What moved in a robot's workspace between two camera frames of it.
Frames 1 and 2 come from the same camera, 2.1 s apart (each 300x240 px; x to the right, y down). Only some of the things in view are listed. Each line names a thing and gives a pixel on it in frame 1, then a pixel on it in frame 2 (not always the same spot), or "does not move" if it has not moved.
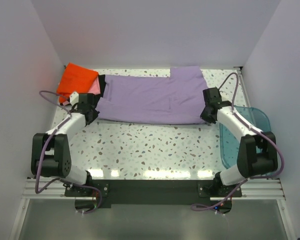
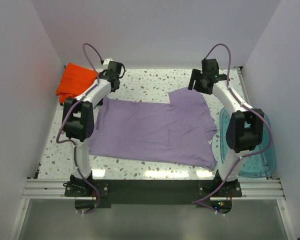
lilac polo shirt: x=179 y=98 → x=178 y=132
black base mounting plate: x=91 y=195 does not move
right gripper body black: x=204 y=115 → x=200 y=86
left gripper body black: x=94 y=113 → x=102 y=73
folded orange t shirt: x=75 y=78 does not move
